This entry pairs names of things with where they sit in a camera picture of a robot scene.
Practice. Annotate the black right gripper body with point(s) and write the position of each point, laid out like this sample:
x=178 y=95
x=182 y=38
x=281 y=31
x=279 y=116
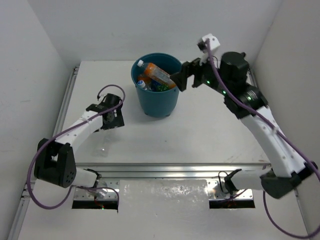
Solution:
x=207 y=77

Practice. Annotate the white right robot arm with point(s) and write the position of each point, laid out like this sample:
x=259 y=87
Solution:
x=248 y=104

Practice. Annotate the aluminium table frame rails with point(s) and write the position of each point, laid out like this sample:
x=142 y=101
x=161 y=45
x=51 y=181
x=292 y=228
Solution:
x=164 y=170

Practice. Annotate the teal plastic bin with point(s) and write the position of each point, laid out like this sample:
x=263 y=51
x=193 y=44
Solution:
x=157 y=104

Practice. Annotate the clear bottle white cap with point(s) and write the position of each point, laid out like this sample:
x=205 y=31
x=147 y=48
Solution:
x=142 y=84

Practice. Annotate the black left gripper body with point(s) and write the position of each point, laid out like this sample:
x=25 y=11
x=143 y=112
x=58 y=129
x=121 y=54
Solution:
x=110 y=122

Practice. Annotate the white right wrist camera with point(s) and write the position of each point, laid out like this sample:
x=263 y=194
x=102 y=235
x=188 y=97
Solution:
x=208 y=45

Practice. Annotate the orange bottle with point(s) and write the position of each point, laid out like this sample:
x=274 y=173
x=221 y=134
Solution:
x=156 y=73
x=142 y=77

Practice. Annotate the crushed green plastic bottle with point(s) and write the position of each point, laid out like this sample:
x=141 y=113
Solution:
x=162 y=88

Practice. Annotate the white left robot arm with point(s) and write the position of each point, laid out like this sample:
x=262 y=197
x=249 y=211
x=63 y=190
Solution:
x=56 y=163

